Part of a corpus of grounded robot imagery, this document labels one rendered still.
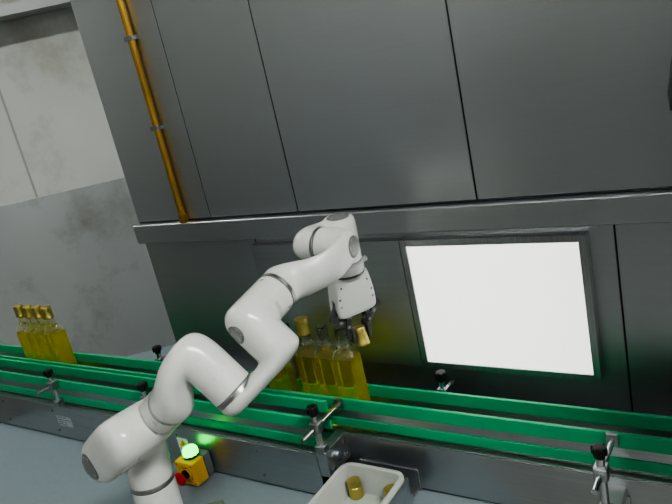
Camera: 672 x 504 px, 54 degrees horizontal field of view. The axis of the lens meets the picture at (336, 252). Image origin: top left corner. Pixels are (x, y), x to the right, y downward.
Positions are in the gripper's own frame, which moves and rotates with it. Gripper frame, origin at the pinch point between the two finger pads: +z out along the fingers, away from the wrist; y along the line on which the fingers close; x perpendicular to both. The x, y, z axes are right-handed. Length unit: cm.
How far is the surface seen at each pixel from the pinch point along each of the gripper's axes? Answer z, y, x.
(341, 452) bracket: 30.1, 10.4, -0.8
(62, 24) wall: -84, -1, -338
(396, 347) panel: 13.1, -12.9, -6.8
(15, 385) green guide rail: 34, 80, -116
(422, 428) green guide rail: 23.2, -5.2, 12.9
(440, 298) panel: -1.9, -20.7, 4.5
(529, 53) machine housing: -56, -37, 22
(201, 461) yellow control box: 37, 39, -31
